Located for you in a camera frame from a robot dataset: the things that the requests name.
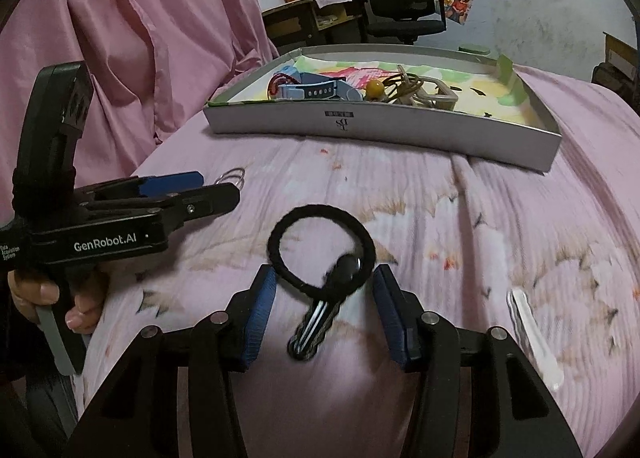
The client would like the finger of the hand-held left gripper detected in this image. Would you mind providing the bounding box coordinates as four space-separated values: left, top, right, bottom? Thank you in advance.
80 182 241 235
82 171 206 201

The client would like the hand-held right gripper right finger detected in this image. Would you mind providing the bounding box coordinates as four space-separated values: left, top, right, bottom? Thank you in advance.
371 264 583 458

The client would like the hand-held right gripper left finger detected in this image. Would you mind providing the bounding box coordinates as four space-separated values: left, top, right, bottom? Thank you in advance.
62 264 279 458

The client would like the black striped hair clip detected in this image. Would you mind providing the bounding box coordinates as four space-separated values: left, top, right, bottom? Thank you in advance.
287 254 362 362

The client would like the black hair tie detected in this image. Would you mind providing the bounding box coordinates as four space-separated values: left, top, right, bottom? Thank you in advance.
267 205 377 301

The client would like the blue wrist watch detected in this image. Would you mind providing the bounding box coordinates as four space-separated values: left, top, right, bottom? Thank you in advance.
272 65 364 102

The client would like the grey shallow cardboard box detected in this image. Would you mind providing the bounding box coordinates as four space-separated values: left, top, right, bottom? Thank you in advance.
202 44 562 174

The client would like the yellow bead keychain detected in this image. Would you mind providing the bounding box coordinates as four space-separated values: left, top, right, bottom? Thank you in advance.
367 65 426 106

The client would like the clear rectangular hair clip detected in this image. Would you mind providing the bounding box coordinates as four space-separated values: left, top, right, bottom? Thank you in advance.
410 79 459 112

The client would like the person's left hand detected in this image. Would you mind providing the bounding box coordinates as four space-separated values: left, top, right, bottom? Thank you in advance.
7 270 109 334

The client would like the pink floral bedsheet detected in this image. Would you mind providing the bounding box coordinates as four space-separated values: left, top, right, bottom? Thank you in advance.
80 63 640 458

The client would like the white hair clip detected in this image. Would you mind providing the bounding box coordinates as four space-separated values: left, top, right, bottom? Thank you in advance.
506 288 565 392

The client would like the wooden desk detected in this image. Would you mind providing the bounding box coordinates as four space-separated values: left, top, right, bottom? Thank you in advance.
261 0 369 47

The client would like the colourful drawing paper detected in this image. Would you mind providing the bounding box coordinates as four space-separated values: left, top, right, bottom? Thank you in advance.
240 54 527 127

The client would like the olive green bag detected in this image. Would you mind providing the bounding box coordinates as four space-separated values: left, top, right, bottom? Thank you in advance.
592 63 640 110

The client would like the brown cardboard box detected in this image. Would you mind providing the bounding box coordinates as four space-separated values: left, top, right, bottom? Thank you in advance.
602 32 640 72

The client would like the cartoon family wall poster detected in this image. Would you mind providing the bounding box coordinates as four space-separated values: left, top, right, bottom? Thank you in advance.
440 0 474 26

